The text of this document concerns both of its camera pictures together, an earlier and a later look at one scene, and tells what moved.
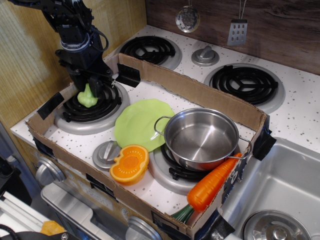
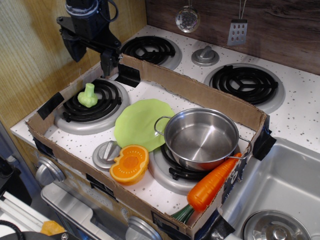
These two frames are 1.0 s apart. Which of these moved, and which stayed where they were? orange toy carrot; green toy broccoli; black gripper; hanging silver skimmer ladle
Moved: black gripper
Stayed: hanging silver skimmer ladle; orange toy carrot; green toy broccoli
